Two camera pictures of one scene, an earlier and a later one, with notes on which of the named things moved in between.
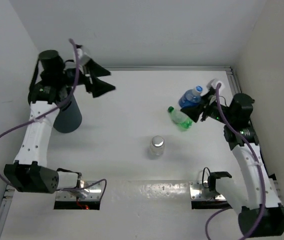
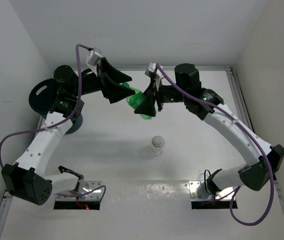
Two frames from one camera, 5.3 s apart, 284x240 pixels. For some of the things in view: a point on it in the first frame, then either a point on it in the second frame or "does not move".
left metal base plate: (92, 193) does not move
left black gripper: (98, 87) to (113, 91)
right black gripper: (194, 112) to (147, 105)
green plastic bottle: (180, 119) to (133, 100)
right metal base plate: (200, 190) does not move
